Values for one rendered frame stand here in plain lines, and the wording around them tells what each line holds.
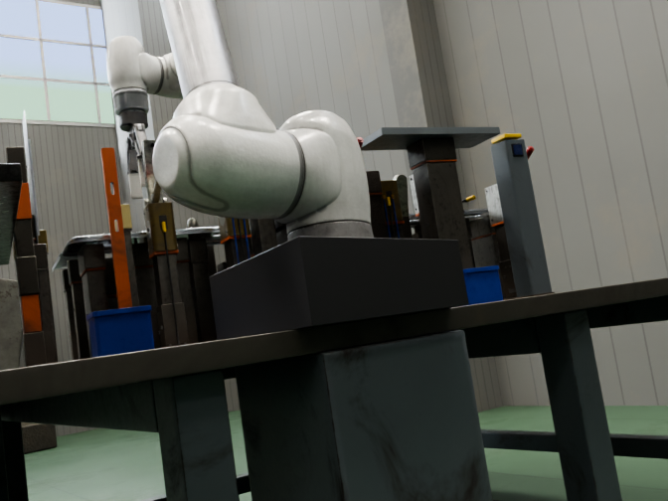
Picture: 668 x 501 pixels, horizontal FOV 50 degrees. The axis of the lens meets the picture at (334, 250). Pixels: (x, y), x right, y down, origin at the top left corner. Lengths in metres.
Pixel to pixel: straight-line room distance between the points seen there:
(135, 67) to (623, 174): 3.27
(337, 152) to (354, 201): 0.09
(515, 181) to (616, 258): 2.68
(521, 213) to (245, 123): 1.04
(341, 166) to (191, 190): 0.28
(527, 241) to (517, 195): 0.13
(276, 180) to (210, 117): 0.14
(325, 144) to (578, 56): 3.73
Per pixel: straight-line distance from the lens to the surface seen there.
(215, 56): 1.29
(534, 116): 5.04
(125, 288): 1.74
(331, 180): 1.23
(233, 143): 1.13
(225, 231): 1.78
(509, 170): 2.03
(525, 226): 2.02
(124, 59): 2.02
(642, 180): 4.56
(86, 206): 9.34
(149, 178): 1.81
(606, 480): 1.63
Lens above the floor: 0.68
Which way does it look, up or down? 7 degrees up
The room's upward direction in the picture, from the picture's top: 8 degrees counter-clockwise
